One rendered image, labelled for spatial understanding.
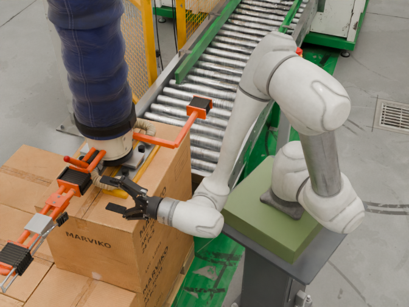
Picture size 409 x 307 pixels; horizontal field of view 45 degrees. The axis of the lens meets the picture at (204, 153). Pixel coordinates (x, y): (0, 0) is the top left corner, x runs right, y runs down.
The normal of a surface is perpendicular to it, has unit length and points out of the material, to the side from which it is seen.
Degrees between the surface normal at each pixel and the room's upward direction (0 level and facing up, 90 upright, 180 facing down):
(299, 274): 0
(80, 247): 90
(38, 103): 0
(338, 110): 86
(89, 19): 64
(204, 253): 0
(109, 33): 101
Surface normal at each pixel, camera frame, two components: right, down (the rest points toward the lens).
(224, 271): 0.00, -0.73
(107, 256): -0.32, 0.65
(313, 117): -0.54, 0.46
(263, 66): -0.79, -0.11
